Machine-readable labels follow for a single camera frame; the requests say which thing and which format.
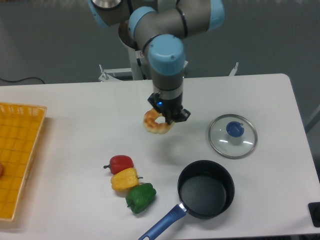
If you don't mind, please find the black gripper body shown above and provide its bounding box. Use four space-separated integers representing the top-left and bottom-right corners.
159 92 183 119

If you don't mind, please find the black saucepan blue handle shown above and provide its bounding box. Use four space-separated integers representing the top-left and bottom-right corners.
140 160 235 240

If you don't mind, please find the black cable on pedestal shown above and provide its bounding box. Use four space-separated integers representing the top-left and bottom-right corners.
136 49 148 80

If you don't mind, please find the black cable on floor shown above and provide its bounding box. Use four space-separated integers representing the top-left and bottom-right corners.
0 76 46 84

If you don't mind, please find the yellow bell pepper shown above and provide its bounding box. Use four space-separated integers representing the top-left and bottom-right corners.
110 167 141 192

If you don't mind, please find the red bell pepper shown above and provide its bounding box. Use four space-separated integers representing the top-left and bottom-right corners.
103 155 134 175

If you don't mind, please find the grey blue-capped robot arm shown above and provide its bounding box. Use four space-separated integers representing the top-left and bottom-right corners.
88 0 225 125

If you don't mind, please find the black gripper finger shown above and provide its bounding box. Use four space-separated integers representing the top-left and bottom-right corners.
166 109 191 125
147 92 165 117

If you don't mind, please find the black device at table edge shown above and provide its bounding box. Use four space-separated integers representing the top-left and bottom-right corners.
308 202 320 228

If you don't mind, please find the glass lid blue knob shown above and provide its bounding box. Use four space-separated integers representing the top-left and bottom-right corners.
208 114 258 160

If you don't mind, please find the glazed twisted donut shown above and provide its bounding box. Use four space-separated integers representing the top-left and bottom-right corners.
143 108 175 135

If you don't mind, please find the green bell pepper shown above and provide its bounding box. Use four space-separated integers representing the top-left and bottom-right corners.
125 183 157 214

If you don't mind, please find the yellow woven basket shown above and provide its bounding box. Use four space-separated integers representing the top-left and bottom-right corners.
0 102 47 222

